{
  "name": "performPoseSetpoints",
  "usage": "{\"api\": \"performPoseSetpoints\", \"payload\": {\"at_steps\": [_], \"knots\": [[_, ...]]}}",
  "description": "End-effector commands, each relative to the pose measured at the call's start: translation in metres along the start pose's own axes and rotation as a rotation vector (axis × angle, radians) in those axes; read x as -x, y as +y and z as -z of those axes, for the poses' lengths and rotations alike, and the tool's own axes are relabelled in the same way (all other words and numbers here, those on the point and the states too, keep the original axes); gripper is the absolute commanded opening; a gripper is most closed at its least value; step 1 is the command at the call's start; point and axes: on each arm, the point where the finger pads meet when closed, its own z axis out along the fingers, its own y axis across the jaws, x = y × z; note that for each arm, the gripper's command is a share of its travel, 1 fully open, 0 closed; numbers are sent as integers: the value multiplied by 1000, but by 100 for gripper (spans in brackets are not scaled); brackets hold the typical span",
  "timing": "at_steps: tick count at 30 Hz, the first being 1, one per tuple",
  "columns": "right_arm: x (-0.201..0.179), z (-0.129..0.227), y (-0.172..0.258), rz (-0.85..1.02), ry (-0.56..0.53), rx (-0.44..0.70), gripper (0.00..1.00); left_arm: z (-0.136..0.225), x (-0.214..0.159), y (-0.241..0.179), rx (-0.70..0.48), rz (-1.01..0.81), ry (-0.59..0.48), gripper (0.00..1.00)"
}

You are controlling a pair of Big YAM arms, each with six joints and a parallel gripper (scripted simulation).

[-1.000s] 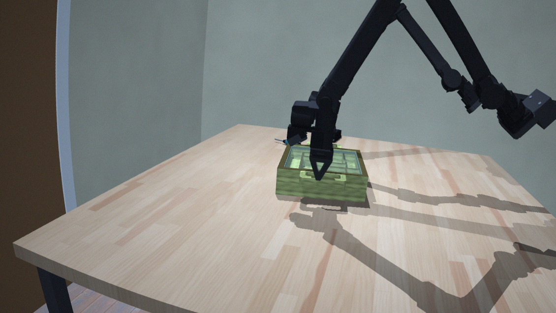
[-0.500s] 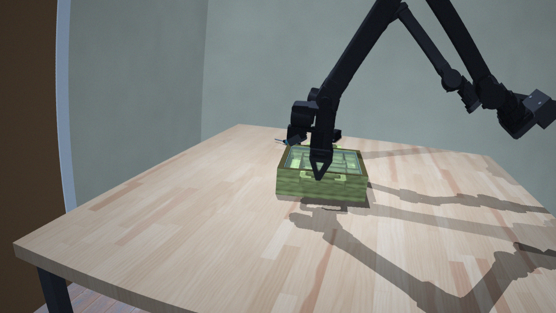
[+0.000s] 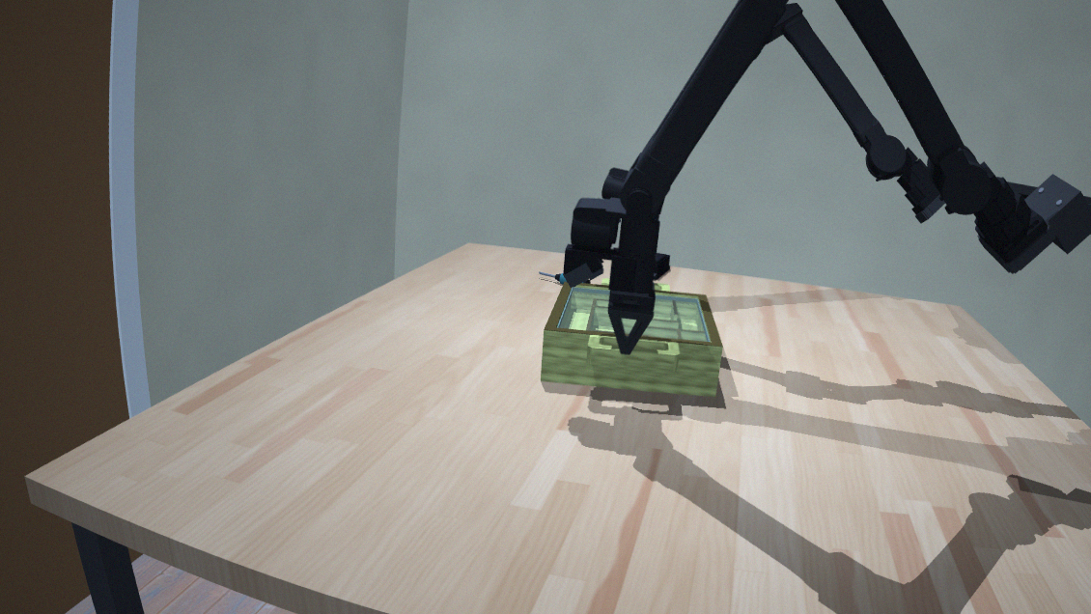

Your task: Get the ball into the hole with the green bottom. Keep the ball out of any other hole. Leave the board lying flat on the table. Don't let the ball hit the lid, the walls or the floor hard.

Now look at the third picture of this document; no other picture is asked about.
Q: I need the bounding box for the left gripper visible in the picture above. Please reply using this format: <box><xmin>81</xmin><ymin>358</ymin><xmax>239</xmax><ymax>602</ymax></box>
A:
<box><xmin>607</xmin><ymin>255</ymin><xmax>656</xmax><ymax>356</ymax></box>

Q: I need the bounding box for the wooden ball maze board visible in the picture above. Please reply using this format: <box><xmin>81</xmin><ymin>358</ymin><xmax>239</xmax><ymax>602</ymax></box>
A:
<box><xmin>541</xmin><ymin>278</ymin><xmax>723</xmax><ymax>397</ymax></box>

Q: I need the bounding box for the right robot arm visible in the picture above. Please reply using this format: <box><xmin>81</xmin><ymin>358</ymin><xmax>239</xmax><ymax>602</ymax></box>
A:
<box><xmin>601</xmin><ymin>3</ymin><xmax>940</xmax><ymax>214</ymax></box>

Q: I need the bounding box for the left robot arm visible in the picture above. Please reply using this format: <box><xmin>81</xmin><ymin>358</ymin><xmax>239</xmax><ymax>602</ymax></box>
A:
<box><xmin>563</xmin><ymin>0</ymin><xmax>1048</xmax><ymax>293</ymax></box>

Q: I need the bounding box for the blue-handled screwdriver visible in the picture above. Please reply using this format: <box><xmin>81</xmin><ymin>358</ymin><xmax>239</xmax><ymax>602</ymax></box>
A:
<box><xmin>539</xmin><ymin>270</ymin><xmax>591</xmax><ymax>284</ymax></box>

